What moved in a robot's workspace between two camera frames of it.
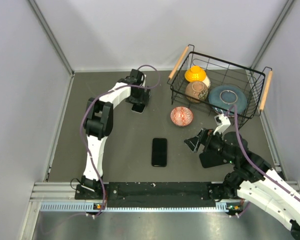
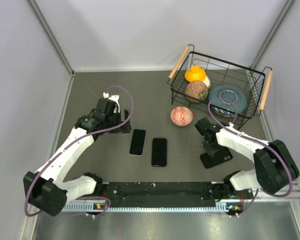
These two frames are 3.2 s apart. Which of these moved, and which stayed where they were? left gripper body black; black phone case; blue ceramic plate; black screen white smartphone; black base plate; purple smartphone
Moved: black screen white smartphone; left gripper body black
Stayed: black base plate; blue ceramic plate; black phone case; purple smartphone
